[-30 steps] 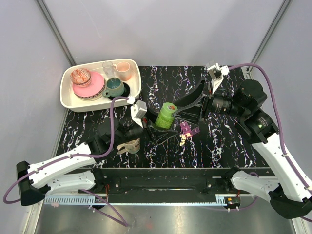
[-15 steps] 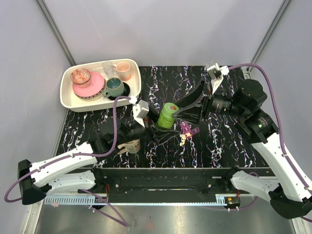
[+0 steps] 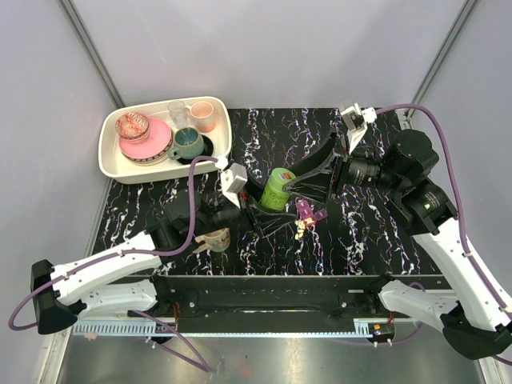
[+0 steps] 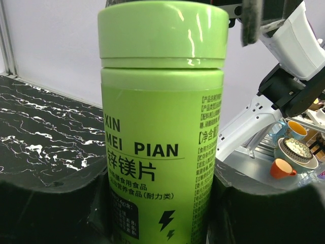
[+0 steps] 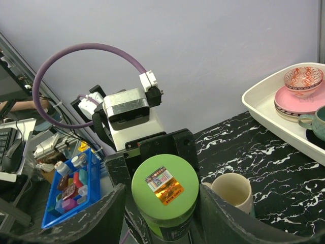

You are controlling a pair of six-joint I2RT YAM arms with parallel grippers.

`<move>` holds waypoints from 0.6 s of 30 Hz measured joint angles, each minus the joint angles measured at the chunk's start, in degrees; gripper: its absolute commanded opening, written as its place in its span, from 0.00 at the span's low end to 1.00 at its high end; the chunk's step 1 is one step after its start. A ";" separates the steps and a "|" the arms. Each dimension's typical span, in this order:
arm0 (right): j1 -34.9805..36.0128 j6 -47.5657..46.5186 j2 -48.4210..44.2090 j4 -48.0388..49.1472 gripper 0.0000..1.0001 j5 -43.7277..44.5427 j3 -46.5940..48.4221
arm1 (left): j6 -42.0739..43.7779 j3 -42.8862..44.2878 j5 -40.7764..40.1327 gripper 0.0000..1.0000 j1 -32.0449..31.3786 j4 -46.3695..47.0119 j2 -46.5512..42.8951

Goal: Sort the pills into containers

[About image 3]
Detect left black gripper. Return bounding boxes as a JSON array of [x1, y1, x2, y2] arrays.
[[191, 172, 298, 238]]

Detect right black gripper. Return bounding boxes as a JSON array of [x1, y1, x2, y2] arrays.
[[283, 127, 406, 205]]

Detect green pill bottle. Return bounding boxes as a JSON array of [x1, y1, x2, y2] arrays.
[[259, 178, 290, 211]]

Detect pink weekly pill organizer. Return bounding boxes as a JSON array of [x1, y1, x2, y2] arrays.
[[296, 199, 328, 227]]

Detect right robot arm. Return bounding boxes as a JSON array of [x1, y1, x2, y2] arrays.
[[283, 130, 511, 360]]

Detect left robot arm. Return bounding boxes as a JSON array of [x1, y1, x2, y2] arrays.
[[30, 187, 296, 335]]

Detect spilled yellow pills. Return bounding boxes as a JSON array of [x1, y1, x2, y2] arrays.
[[294, 220, 308, 240]]

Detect cream ceramic mug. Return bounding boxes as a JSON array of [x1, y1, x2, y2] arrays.
[[193, 228, 230, 254]]

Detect black saucer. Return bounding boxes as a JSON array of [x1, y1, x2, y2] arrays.
[[178, 134, 214, 165]]

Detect teal ceramic mug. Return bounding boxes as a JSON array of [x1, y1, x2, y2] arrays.
[[168, 127, 205, 160]]

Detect pink ceramic mug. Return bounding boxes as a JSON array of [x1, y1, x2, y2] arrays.
[[185, 102, 215, 133]]

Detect patterned plate under pink plate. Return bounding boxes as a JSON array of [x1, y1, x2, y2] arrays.
[[122, 139, 173, 166]]

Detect clear drinking glass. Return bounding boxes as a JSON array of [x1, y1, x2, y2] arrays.
[[168, 100, 190, 130]]

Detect white plastic dish tub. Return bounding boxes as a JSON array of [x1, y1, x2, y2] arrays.
[[98, 96, 233, 184]]

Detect red patterned bowl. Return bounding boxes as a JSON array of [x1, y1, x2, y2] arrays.
[[115, 112, 150, 142]]

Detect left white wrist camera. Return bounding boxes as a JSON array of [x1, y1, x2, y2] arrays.
[[220, 163, 248, 208]]

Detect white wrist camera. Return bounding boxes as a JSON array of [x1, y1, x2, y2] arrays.
[[340, 101, 377, 154], [220, 163, 248, 208]]

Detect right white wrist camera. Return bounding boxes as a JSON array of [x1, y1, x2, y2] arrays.
[[340, 101, 377, 154]]

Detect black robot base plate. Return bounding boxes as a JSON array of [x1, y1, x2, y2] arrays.
[[126, 274, 413, 335]]

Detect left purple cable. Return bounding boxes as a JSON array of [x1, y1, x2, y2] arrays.
[[7, 156, 229, 371]]

